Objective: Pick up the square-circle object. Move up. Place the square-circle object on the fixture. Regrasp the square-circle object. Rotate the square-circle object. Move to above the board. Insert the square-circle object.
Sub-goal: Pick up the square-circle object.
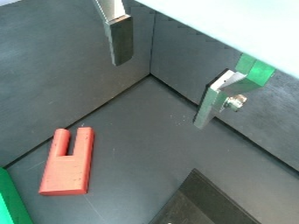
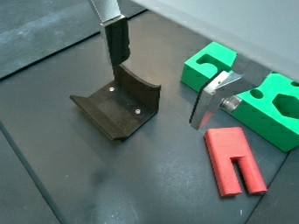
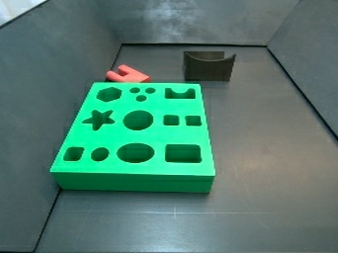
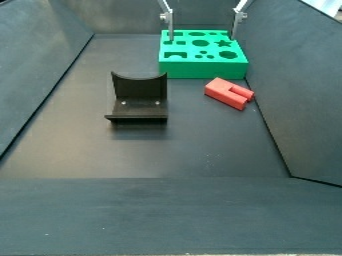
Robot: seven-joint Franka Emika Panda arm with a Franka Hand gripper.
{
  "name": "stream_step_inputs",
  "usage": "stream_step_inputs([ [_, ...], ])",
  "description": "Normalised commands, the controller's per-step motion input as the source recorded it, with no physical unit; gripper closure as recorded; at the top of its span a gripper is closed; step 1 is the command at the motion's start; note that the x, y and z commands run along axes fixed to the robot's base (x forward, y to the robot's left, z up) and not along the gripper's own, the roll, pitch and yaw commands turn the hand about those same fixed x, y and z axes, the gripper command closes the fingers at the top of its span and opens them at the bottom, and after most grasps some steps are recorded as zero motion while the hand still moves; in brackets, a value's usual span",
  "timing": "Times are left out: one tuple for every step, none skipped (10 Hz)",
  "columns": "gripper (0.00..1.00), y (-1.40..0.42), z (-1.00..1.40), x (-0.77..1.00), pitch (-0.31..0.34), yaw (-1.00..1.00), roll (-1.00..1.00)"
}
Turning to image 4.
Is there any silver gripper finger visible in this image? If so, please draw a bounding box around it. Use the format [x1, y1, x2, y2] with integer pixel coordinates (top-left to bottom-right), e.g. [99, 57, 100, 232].
[157, 0, 174, 40]
[231, 0, 252, 39]

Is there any red square-circle object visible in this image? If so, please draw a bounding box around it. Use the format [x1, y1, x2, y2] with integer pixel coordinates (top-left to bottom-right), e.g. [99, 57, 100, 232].
[204, 78, 254, 110]

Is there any green shape-sorter fixture block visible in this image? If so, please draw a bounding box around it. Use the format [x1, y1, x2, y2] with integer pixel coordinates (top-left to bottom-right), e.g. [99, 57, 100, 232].
[159, 30, 248, 80]

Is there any black curved support bracket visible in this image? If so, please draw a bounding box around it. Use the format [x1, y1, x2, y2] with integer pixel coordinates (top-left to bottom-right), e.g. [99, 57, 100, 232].
[104, 72, 168, 122]

